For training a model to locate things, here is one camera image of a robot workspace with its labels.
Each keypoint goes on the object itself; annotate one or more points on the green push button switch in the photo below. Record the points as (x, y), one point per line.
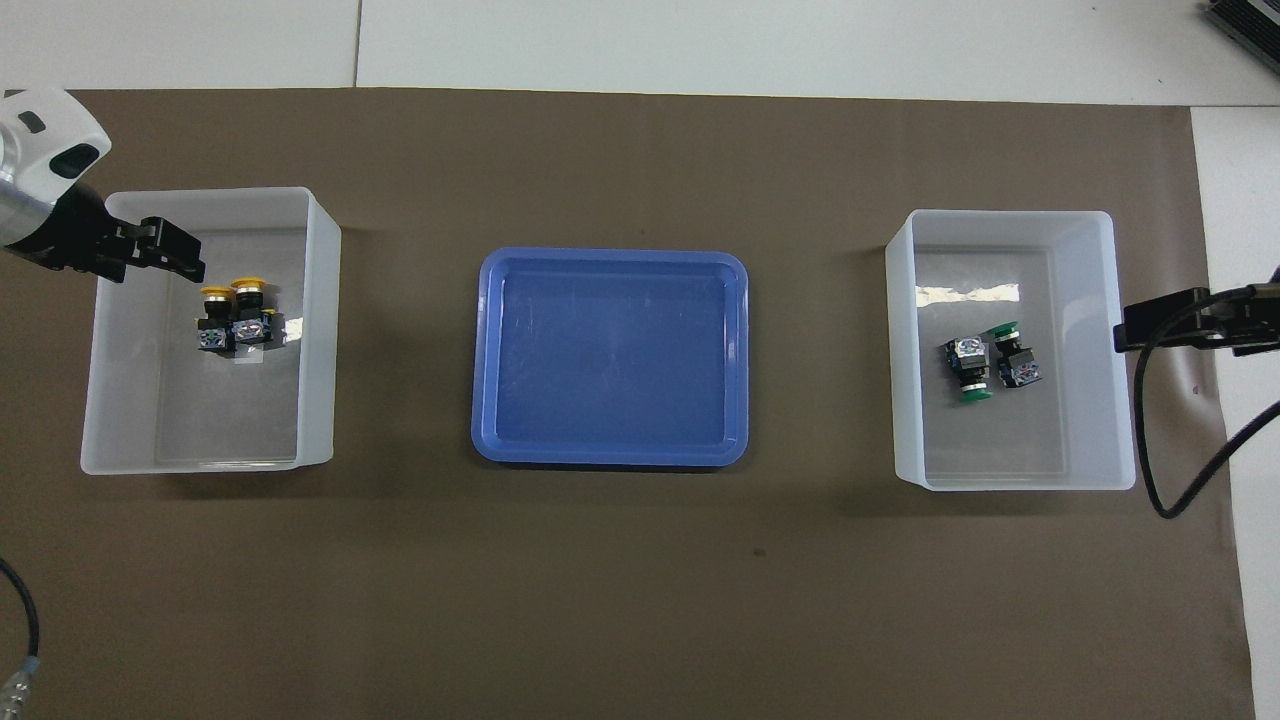
(968, 368)
(1018, 362)

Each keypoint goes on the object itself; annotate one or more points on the grey ridged metal object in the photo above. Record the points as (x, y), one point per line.
(1245, 25)

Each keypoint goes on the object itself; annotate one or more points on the translucent white plastic box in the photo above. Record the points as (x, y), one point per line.
(200, 420)
(1080, 420)

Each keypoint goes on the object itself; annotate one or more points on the brown paper table mat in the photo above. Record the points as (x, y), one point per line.
(640, 580)

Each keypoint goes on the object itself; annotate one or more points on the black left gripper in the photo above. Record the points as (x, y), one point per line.
(65, 235)

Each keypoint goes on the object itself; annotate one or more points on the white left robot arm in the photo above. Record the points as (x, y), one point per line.
(50, 140)

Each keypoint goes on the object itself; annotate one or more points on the blue plastic tray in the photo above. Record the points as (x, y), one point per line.
(610, 360)

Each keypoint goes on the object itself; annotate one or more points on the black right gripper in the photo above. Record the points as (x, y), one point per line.
(1245, 320)

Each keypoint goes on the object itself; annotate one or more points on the yellow push button switch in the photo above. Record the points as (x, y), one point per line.
(255, 325)
(214, 325)

